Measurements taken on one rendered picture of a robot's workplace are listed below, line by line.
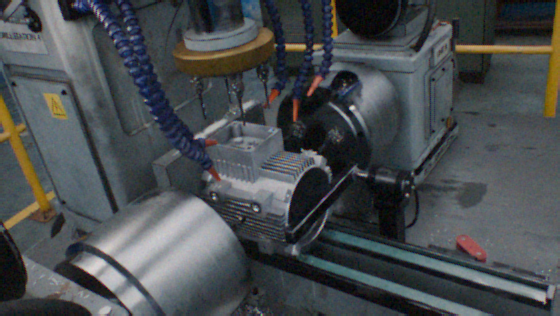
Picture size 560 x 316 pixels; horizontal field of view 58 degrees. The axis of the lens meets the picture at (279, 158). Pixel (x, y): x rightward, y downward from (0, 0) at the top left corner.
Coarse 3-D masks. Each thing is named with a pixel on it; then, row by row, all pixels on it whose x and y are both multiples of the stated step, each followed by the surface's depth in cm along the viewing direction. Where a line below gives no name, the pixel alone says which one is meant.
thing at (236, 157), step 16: (224, 128) 102; (240, 128) 104; (256, 128) 102; (272, 128) 99; (224, 144) 103; (240, 144) 99; (256, 144) 98; (272, 144) 97; (224, 160) 97; (240, 160) 94; (256, 160) 94; (240, 176) 96; (256, 176) 95
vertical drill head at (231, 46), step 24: (192, 0) 83; (216, 0) 82; (240, 0) 86; (192, 24) 87; (216, 24) 84; (240, 24) 86; (192, 48) 85; (216, 48) 83; (240, 48) 83; (264, 48) 85; (192, 72) 84; (216, 72) 83; (240, 72) 84; (264, 72) 91; (240, 96) 88
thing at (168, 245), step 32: (160, 192) 80; (128, 224) 73; (160, 224) 73; (192, 224) 75; (224, 224) 77; (96, 256) 70; (128, 256) 68; (160, 256) 70; (192, 256) 72; (224, 256) 75; (96, 288) 68; (128, 288) 67; (160, 288) 67; (192, 288) 70; (224, 288) 75
